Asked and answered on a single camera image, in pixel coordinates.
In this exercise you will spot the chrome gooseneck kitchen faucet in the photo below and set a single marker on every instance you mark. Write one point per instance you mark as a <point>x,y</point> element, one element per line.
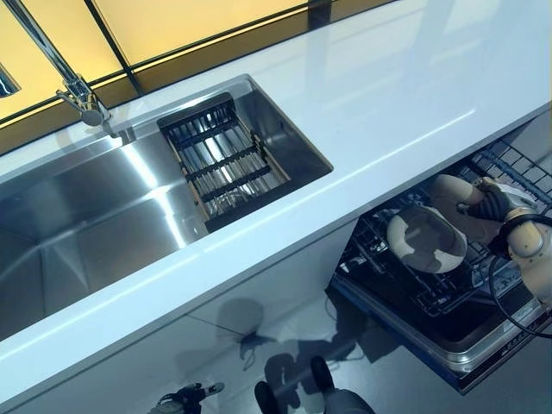
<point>56,56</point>

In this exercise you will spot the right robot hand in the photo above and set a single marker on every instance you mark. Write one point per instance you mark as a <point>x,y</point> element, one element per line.
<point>496,207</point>

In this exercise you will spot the black left robot foot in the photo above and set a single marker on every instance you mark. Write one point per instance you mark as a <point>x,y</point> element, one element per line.
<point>264,399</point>

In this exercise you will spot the black sink dish rack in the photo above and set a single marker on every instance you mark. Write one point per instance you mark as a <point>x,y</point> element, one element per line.
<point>224,168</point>

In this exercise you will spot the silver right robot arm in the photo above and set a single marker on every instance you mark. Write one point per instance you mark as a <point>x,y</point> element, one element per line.
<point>530,254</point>

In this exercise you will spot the black robot foot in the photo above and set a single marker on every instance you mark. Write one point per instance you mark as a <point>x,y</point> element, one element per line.
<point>321,373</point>
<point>264,399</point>

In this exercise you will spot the narrow white cabinet door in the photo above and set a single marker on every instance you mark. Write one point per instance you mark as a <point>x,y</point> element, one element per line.
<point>280,267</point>

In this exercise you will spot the stainless steel sink basin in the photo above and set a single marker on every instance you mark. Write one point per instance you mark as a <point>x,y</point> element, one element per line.
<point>86,224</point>

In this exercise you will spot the black right robot foot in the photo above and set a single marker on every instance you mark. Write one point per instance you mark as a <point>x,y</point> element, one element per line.
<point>321,373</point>

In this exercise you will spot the white ceramic plate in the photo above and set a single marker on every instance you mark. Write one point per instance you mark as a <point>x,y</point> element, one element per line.
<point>401,241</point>
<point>453,192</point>

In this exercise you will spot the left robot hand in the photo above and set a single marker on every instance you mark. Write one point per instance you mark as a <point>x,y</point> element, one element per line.
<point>190,394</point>

